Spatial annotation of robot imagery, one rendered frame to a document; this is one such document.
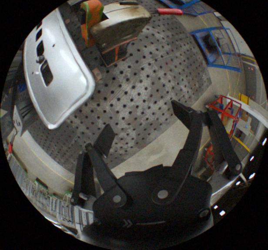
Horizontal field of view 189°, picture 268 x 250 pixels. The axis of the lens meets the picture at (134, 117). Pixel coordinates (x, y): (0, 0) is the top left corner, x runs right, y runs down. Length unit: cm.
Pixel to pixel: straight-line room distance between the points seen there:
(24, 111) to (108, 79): 41
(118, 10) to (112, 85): 39
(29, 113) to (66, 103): 16
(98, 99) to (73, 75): 32
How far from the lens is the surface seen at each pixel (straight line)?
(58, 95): 22
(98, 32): 15
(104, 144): 15
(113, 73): 48
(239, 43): 784
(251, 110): 370
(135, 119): 54
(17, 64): 46
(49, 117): 25
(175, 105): 16
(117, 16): 16
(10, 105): 122
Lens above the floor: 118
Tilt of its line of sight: 64 degrees down
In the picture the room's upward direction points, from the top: 149 degrees clockwise
